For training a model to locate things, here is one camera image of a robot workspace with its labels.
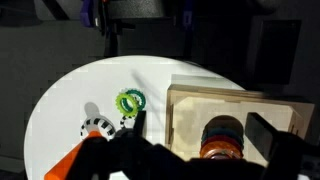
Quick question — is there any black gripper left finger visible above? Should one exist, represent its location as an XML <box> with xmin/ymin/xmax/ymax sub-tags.
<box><xmin>132</xmin><ymin>109</ymin><xmax>148</xmax><ymax>138</ymax></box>

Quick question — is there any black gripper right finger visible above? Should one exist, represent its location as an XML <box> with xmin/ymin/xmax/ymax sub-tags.
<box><xmin>244</xmin><ymin>112</ymin><xmax>285</xmax><ymax>162</ymax></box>

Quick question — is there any slatted wooden crate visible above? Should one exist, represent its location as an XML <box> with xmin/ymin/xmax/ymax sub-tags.
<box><xmin>165</xmin><ymin>83</ymin><xmax>316</xmax><ymax>168</ymax></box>

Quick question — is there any orange peg with striped base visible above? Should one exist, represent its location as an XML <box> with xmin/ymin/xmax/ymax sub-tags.
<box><xmin>43</xmin><ymin>115</ymin><xmax>117</xmax><ymax>180</ymax></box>

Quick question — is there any purple clamp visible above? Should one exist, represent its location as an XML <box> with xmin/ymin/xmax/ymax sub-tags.
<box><xmin>79</xmin><ymin>0</ymin><xmax>102</xmax><ymax>29</ymax></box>

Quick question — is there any small black-white striped ring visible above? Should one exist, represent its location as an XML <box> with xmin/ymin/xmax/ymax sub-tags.
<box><xmin>119</xmin><ymin>114</ymin><xmax>136</xmax><ymax>130</ymax></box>

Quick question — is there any teal toothed ring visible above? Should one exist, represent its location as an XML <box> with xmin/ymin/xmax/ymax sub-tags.
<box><xmin>126</xmin><ymin>88</ymin><xmax>147</xmax><ymax>112</ymax></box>

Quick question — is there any lime green toothed ring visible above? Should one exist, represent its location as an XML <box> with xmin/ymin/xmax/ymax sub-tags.
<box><xmin>115</xmin><ymin>92</ymin><xmax>140</xmax><ymax>119</ymax></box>

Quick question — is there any red toothed ring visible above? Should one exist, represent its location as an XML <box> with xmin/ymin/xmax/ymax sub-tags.
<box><xmin>200</xmin><ymin>134</ymin><xmax>245</xmax><ymax>149</ymax></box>

